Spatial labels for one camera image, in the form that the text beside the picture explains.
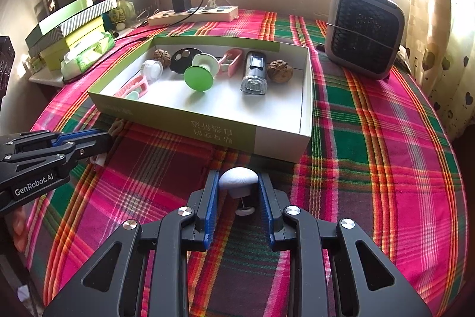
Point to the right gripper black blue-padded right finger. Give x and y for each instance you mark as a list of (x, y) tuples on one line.
[(336, 268)]

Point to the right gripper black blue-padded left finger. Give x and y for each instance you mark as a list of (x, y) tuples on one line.
[(111, 281)]

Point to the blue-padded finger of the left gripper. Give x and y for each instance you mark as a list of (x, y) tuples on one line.
[(74, 136)]

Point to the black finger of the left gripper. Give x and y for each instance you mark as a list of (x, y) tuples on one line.
[(85, 147)]

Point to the pink clip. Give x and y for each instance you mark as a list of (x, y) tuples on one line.
[(134, 89), (230, 61)]

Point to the white round cap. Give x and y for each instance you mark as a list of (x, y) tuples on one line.
[(152, 70)]

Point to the small brown walnut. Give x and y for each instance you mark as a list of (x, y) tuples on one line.
[(163, 56)]

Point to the black oval three-hole disc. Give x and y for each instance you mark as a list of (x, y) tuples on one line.
[(181, 59)]

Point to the green white spool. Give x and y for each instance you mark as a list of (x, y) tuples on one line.
[(200, 75)]

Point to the white mushroom-shaped knob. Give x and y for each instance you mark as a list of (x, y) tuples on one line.
[(238, 182)]

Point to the black clear-ended lighter device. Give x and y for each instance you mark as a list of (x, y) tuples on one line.
[(254, 81)]

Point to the large brown walnut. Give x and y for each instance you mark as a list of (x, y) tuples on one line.
[(279, 71)]

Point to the person's hand under gripper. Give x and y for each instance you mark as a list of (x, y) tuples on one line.
[(20, 231)]

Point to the white bedside shelf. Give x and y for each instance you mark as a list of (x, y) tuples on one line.
[(49, 78)]

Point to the green tissue pack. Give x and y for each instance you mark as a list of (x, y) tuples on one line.
[(84, 54)]

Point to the yellow-green box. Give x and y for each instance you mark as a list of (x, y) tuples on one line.
[(56, 44)]

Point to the striped grey box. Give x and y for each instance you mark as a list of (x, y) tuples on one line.
[(79, 19)]

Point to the green white flat box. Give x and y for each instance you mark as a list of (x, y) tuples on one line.
[(55, 19)]

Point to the plaid pink green bedspread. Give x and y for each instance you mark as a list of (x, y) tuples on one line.
[(377, 155)]

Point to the green white cardboard box tray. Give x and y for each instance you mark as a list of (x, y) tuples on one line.
[(277, 124)]

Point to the white power strip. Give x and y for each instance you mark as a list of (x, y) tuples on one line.
[(194, 15)]

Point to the heart-patterned cream curtain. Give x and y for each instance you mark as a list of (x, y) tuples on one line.
[(440, 38)]

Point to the grey portable fan heater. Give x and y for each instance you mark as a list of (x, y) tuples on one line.
[(364, 35)]

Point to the white plug with cord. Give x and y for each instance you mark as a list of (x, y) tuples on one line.
[(214, 4)]

